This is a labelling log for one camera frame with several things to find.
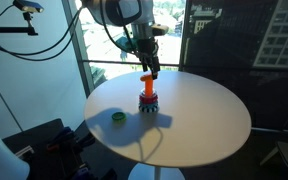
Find orange stacking stand post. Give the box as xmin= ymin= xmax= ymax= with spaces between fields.
xmin=145 ymin=80 xmax=153 ymax=97

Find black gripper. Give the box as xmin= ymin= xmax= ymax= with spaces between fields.
xmin=131 ymin=23 xmax=169 ymax=79

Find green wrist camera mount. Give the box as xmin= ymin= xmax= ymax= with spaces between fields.
xmin=115 ymin=35 xmax=137 ymax=54

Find black and white bottom ring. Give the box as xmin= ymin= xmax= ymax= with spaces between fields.
xmin=138 ymin=104 xmax=159 ymax=115

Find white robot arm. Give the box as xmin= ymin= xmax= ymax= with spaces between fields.
xmin=81 ymin=0 xmax=169 ymax=80

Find round white table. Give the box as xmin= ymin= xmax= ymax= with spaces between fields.
xmin=84 ymin=71 xmax=251 ymax=180

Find red ring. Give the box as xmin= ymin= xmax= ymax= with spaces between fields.
xmin=139 ymin=93 xmax=159 ymax=105

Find orange ring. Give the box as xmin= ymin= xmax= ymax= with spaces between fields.
xmin=139 ymin=73 xmax=157 ymax=83

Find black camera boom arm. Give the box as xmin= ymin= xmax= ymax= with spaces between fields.
xmin=0 ymin=12 xmax=37 ymax=36

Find blue camera on boom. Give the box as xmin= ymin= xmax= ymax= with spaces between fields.
xmin=13 ymin=0 xmax=44 ymax=13

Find clear ring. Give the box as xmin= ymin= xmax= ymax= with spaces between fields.
xmin=140 ymin=88 xmax=157 ymax=98

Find black cart with clamps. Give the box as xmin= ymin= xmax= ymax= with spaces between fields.
xmin=3 ymin=118 xmax=117 ymax=180

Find green ring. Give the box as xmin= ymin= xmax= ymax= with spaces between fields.
xmin=111 ymin=112 xmax=127 ymax=123

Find blue ring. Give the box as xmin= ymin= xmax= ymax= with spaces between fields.
xmin=138 ymin=100 xmax=159 ymax=109

